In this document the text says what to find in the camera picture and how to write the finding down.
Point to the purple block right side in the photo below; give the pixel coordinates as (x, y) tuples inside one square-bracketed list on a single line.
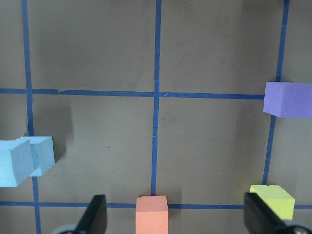
[(288, 99)]

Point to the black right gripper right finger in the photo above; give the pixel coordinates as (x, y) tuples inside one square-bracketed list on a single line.
[(259, 218)]

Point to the yellow block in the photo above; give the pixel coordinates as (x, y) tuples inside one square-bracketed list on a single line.
[(279, 200)]

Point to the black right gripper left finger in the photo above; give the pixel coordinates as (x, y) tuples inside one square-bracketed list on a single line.
[(94, 219)]

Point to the light blue block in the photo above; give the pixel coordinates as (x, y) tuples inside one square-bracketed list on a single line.
[(42, 154), (16, 162)]

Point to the orange block near base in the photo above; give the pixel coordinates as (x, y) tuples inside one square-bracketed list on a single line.
[(152, 215)]

